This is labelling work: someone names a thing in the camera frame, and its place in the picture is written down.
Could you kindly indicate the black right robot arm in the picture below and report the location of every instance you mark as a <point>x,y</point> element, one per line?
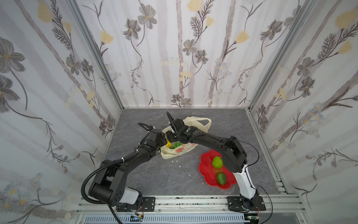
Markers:
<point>233,155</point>

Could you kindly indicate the light green custard apple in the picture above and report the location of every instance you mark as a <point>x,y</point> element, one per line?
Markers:
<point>217,162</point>

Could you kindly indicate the dark green avocado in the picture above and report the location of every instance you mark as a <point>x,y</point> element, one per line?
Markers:
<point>221,178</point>

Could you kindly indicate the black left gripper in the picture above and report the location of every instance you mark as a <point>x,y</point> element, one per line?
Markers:
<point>161,137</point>

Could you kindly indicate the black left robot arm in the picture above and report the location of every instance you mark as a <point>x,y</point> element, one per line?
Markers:
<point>107,184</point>

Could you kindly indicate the green grape bunch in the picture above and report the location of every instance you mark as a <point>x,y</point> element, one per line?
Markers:
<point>175,145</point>

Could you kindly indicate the white slotted cable duct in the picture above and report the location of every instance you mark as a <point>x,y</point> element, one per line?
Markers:
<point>236,218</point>

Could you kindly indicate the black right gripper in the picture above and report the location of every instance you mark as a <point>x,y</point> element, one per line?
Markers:
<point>175,129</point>

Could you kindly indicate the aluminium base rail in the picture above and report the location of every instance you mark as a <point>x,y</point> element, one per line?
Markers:
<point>219,203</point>

